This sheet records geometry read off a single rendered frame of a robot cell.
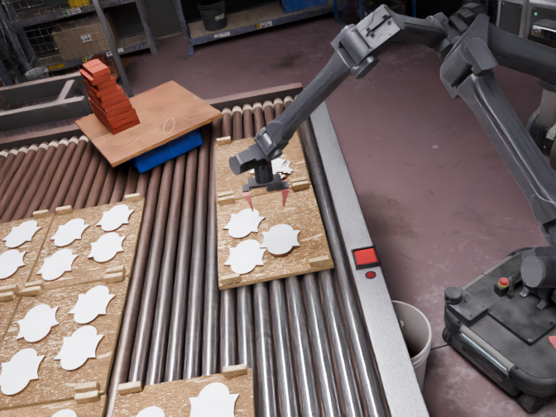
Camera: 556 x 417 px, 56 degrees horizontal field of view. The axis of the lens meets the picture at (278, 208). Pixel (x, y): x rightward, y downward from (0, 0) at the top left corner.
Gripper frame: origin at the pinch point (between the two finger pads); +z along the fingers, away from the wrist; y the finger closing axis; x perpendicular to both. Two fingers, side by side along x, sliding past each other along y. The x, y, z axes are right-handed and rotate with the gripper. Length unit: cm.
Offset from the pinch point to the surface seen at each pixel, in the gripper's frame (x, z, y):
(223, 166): 47.7, 4.5, -12.9
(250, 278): -14.9, 15.4, -8.8
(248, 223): 8.9, 10.1, -6.8
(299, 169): 34.4, 4.5, 15.5
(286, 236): -1.8, 10.7, 4.6
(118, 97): 73, -22, -51
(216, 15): 448, -3, -5
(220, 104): 101, -5, -11
